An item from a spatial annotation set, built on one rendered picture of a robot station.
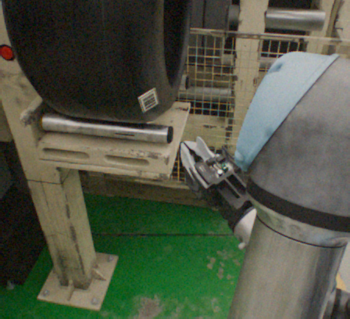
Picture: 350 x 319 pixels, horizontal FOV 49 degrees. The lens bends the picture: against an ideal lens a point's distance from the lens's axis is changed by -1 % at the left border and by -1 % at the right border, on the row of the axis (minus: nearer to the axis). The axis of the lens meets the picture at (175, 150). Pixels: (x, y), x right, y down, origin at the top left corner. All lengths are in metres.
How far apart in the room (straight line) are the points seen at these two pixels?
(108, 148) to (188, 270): 0.93
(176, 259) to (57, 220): 0.63
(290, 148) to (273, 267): 0.11
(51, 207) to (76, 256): 0.26
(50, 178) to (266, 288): 1.00
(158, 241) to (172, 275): 0.20
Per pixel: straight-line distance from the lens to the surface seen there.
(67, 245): 1.51
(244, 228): 0.59
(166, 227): 1.92
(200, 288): 1.72
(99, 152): 0.99
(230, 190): 0.63
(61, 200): 1.33
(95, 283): 1.75
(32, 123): 1.02
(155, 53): 0.74
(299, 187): 0.31
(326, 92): 0.31
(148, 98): 0.79
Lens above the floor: 1.45
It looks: 38 degrees down
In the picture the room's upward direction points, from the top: straight up
